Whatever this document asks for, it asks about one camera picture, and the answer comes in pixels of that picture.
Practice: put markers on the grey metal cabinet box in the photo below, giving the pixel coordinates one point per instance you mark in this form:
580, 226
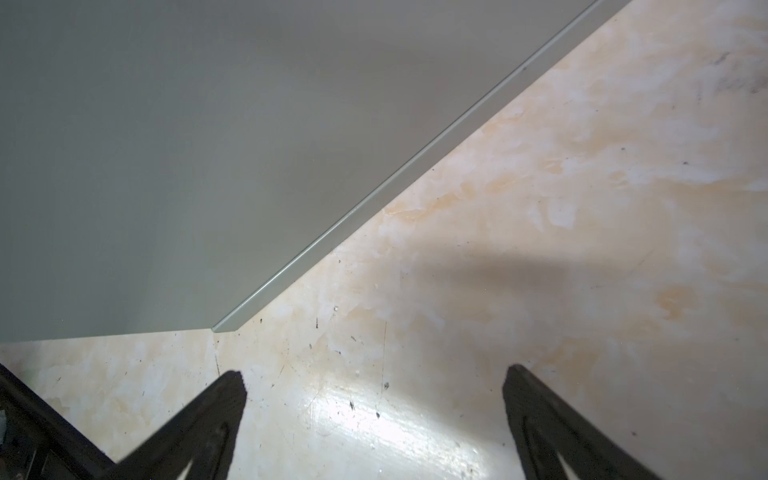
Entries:
174, 165

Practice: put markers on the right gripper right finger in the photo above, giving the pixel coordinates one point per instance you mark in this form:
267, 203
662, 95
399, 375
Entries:
551, 436

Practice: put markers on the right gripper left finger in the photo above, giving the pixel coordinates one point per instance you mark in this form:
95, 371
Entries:
197, 443

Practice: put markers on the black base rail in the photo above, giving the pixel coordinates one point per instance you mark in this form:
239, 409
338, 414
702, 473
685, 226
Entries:
38, 443

